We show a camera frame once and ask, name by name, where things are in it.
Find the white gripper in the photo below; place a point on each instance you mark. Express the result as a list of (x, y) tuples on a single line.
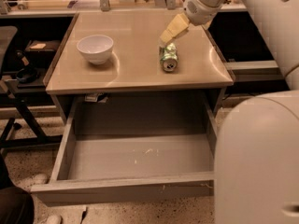
[(202, 10)]

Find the green soda can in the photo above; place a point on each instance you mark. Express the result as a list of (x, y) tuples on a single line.
[(169, 57)]

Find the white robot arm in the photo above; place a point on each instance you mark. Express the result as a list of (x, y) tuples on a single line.
[(256, 164)]

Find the grey drawer cabinet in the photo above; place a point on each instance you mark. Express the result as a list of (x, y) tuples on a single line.
[(135, 64)]

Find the open grey top drawer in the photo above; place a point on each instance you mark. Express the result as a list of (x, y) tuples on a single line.
[(134, 149)]

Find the white ceramic bowl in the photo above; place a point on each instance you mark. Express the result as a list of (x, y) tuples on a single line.
[(96, 49)]

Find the dark box with label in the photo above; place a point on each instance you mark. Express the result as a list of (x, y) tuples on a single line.
[(42, 48)]

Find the white sneaker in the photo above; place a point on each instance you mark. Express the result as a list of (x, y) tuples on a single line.
[(30, 181)]

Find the dark trouser leg left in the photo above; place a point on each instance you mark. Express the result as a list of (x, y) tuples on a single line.
[(16, 204)]

